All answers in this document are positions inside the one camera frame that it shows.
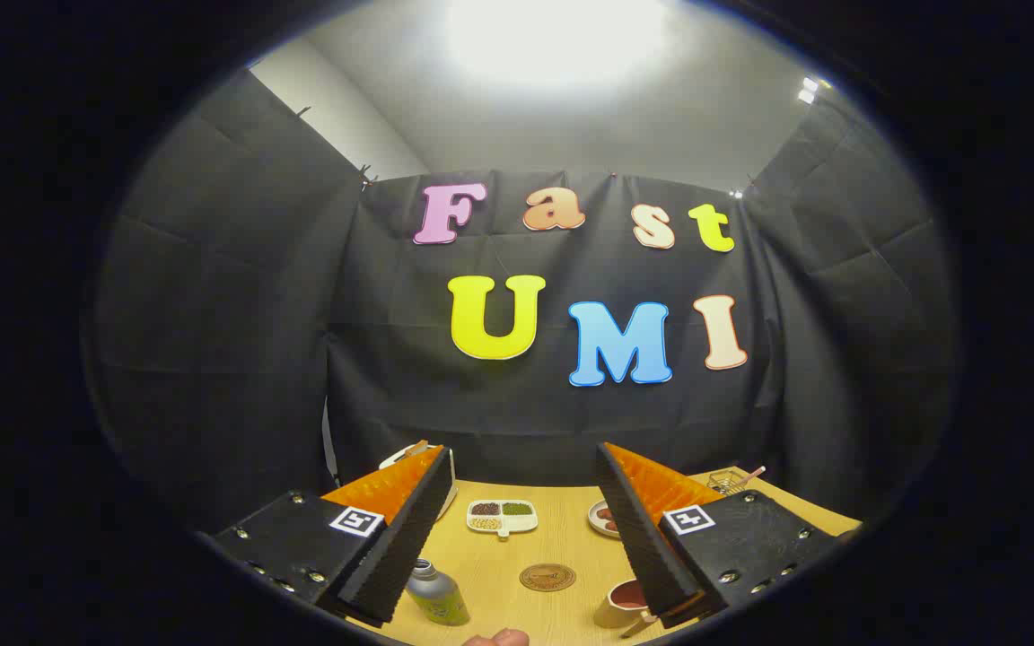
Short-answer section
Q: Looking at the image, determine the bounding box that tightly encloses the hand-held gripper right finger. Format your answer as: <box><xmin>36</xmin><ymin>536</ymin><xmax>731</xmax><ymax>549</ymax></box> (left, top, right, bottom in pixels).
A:
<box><xmin>595</xmin><ymin>441</ymin><xmax>841</xmax><ymax>629</ymax></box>

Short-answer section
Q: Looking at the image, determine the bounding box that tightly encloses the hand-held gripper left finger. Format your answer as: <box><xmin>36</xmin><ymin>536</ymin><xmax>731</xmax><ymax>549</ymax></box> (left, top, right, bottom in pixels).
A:
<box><xmin>212</xmin><ymin>444</ymin><xmax>455</xmax><ymax>629</ymax></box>

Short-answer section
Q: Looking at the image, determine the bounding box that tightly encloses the silver bottle with green label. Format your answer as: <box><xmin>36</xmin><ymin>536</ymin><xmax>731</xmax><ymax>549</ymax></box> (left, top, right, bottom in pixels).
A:
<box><xmin>407</xmin><ymin>558</ymin><xmax>471</xmax><ymax>627</ymax></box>

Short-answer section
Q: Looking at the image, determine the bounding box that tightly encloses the cream cup with wooden handle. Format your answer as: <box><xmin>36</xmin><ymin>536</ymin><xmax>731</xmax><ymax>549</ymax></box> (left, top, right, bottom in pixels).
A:
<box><xmin>593</xmin><ymin>579</ymin><xmax>662</xmax><ymax>640</ymax></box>

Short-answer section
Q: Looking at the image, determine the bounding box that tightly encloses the round cork coaster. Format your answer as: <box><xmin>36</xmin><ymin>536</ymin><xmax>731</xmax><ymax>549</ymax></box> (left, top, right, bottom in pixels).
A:
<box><xmin>520</xmin><ymin>563</ymin><xmax>576</xmax><ymax>593</ymax></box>

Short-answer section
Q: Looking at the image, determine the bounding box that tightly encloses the white round plate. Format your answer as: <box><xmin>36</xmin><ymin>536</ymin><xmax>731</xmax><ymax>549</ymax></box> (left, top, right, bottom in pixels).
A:
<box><xmin>587</xmin><ymin>500</ymin><xmax>622</xmax><ymax>539</ymax></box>

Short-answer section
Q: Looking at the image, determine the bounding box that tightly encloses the white toaster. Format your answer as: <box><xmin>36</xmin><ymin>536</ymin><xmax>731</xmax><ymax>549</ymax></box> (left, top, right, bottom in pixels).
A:
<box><xmin>379</xmin><ymin>441</ymin><xmax>460</xmax><ymax>521</ymax></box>

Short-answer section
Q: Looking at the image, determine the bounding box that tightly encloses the wooden table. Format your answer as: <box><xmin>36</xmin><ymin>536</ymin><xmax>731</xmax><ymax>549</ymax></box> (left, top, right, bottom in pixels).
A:
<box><xmin>346</xmin><ymin>467</ymin><xmax>863</xmax><ymax>646</ymax></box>

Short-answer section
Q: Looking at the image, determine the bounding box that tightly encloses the white divided dish of beans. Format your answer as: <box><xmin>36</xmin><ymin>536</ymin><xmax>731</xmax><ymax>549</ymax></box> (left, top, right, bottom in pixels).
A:
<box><xmin>467</xmin><ymin>500</ymin><xmax>539</xmax><ymax>540</ymax></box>

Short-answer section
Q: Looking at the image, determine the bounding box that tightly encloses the bright ceiling light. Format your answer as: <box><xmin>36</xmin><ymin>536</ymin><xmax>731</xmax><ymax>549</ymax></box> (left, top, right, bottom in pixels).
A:
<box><xmin>445</xmin><ymin>0</ymin><xmax>675</xmax><ymax>91</ymax></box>

